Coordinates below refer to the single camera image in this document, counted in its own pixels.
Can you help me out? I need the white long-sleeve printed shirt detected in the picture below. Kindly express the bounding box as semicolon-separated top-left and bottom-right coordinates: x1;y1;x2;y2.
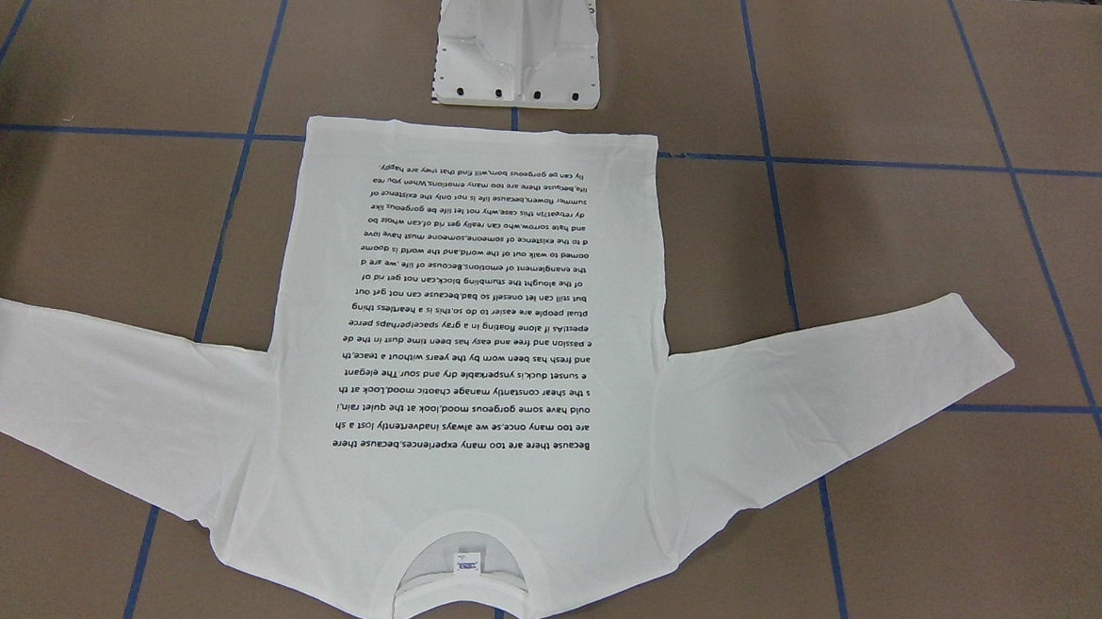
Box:
0;116;1014;619

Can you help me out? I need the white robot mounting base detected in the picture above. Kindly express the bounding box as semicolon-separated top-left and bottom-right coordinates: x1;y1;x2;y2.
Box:
432;0;601;110

